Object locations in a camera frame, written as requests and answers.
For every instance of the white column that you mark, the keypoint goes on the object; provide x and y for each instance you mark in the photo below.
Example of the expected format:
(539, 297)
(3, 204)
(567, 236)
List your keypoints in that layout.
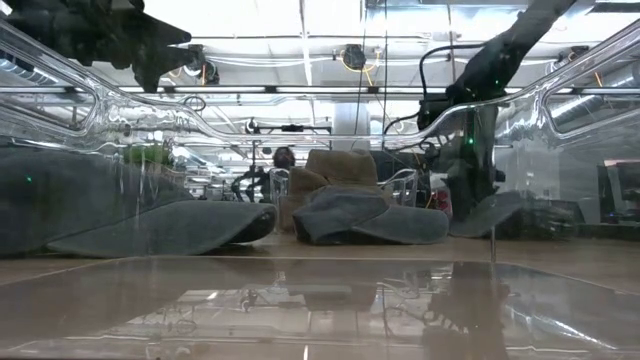
(350, 120)

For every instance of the grey cap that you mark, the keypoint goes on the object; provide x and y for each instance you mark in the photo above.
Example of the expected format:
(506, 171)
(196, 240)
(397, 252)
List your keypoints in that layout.
(400, 225)
(175, 227)
(480, 222)

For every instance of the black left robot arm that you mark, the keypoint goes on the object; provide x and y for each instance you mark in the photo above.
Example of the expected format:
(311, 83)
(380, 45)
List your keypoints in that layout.
(35, 17)

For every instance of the black ceiling rail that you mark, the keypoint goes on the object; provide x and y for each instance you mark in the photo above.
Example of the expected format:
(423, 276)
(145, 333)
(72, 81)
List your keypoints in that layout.
(300, 90)

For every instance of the succulent in white patterned pot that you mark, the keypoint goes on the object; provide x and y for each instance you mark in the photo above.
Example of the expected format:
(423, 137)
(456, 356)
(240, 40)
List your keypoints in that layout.
(147, 154)

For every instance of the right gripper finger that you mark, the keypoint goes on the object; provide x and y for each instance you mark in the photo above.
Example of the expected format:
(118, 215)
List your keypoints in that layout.
(486, 192)
(464, 197)

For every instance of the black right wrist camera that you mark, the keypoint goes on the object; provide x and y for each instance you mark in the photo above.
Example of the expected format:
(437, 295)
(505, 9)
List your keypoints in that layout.
(432, 112)

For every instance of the black overhead camera bar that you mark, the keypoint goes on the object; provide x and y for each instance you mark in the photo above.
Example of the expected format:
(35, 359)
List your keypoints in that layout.
(292, 128)

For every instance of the clear plastic bin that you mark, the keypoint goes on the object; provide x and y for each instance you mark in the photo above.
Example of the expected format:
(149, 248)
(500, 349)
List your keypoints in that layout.
(165, 107)

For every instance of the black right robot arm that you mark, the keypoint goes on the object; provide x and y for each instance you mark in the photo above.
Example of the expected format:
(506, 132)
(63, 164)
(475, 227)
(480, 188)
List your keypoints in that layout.
(505, 50)

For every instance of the person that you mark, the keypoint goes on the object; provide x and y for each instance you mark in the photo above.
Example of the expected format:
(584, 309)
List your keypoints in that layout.
(284, 157)

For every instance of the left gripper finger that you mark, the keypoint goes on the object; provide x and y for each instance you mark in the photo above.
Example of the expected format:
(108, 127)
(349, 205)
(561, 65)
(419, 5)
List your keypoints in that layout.
(167, 36)
(149, 70)

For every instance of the dark monitor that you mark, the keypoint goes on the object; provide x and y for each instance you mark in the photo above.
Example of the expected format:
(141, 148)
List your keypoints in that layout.
(622, 190)

